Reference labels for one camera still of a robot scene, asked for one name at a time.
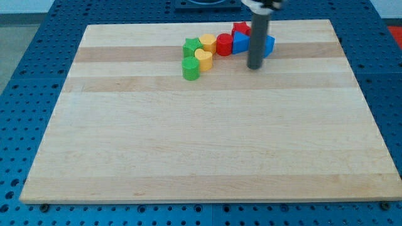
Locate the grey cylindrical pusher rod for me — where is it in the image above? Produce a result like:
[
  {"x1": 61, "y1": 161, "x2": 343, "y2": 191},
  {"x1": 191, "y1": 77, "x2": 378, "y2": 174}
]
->
[{"x1": 247, "y1": 13, "x2": 271, "y2": 70}]

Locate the blue triangle block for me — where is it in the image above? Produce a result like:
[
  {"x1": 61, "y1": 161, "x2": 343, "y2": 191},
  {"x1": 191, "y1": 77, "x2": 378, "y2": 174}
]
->
[{"x1": 232, "y1": 31, "x2": 250, "y2": 55}]

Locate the yellow heart block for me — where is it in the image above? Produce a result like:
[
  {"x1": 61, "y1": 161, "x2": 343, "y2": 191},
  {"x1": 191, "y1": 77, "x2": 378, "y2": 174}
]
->
[{"x1": 194, "y1": 48, "x2": 213, "y2": 72}]

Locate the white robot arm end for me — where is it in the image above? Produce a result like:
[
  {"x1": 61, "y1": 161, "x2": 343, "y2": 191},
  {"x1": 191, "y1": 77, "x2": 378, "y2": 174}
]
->
[{"x1": 241, "y1": 0, "x2": 284, "y2": 15}]

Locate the green star block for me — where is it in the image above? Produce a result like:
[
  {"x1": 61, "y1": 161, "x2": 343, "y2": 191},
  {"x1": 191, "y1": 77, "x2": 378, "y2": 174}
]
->
[{"x1": 183, "y1": 38, "x2": 203, "y2": 58}]

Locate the yellow hexagon block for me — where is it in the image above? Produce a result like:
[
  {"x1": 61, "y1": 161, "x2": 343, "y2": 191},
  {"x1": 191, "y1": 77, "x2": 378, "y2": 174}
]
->
[{"x1": 199, "y1": 34, "x2": 217, "y2": 55}]

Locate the red star block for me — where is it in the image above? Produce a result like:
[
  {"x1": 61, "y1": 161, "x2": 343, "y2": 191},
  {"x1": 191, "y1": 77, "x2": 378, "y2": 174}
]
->
[{"x1": 231, "y1": 21, "x2": 251, "y2": 36}]

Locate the red cylinder block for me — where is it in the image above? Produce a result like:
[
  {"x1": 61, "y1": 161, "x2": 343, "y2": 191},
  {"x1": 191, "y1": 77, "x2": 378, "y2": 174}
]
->
[{"x1": 216, "y1": 33, "x2": 233, "y2": 57}]

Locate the green cylinder block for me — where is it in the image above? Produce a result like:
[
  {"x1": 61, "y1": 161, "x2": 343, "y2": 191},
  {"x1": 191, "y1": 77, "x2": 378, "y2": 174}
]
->
[{"x1": 182, "y1": 56, "x2": 200, "y2": 81}]

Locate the light wooden board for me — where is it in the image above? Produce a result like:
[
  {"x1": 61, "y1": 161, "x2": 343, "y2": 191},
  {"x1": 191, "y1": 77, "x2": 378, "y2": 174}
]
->
[{"x1": 19, "y1": 19, "x2": 401, "y2": 204}]

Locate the blue cube block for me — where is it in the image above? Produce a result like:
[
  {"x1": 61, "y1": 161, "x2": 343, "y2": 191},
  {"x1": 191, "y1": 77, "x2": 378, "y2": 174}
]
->
[{"x1": 264, "y1": 35, "x2": 275, "y2": 58}]

